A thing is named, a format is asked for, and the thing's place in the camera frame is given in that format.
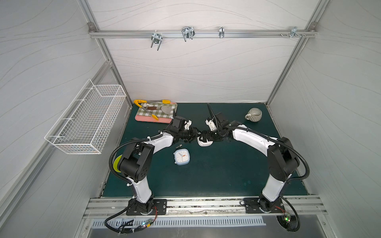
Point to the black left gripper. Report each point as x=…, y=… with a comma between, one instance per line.
x=190, y=134

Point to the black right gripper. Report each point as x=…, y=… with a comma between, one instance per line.
x=212, y=135

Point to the white alarm clock back up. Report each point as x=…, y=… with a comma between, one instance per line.
x=204, y=140

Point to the blue white alarm clock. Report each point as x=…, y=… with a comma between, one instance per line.
x=182, y=157

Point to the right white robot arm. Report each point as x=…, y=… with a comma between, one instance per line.
x=281, y=157

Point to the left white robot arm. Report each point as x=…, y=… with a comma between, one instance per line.
x=135, y=162

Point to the checkered green cloth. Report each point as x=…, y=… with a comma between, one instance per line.
x=141, y=112

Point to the striped white ceramic mug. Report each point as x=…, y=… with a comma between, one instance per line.
x=254, y=115

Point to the pink cutting board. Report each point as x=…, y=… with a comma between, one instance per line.
x=152, y=120

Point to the yellow tongs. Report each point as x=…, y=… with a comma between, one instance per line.
x=140, y=103

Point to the green plastic bowl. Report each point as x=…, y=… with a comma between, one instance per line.
x=116, y=164

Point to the metal clamp hook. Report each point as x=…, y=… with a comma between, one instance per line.
x=156, y=39

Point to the metal u-bolt hook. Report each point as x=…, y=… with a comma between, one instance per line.
x=188, y=33

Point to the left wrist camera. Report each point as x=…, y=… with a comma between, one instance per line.
x=180, y=124

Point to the metal spatula wooden handle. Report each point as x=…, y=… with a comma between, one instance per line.
x=161, y=109

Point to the small metal ring hook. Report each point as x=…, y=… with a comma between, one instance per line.
x=221, y=32

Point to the white wire basket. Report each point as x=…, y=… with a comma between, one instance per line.
x=84, y=126

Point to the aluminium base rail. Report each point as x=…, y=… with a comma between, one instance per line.
x=208, y=206

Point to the metal bracket right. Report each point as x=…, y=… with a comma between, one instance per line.
x=293, y=34

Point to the aluminium top rail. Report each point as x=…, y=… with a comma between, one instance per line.
x=210, y=34

